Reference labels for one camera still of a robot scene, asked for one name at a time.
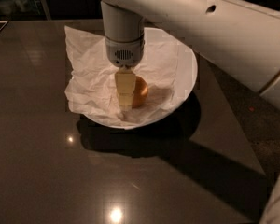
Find white bowl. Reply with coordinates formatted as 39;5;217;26
71;27;199;130

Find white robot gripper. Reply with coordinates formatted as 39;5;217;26
105;36;145;111

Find orange fruit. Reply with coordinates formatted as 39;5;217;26
132;77;148;108

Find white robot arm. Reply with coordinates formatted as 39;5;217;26
102;0;280;110

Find white crumpled paper towel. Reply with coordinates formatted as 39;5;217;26
63;25;180;125

